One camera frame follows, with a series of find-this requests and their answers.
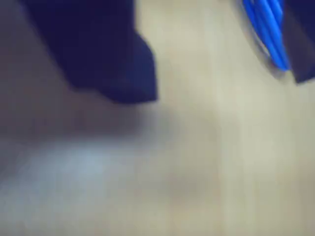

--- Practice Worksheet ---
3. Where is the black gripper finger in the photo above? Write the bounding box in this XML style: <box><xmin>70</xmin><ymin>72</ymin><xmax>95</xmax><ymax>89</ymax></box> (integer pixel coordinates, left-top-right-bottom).
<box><xmin>282</xmin><ymin>0</ymin><xmax>315</xmax><ymax>84</ymax></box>
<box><xmin>22</xmin><ymin>0</ymin><xmax>158</xmax><ymax>104</ymax></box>

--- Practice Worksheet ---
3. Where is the blue charging cable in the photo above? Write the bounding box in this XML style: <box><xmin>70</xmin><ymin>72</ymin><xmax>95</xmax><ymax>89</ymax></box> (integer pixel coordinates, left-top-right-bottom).
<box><xmin>236</xmin><ymin>0</ymin><xmax>291</xmax><ymax>72</ymax></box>

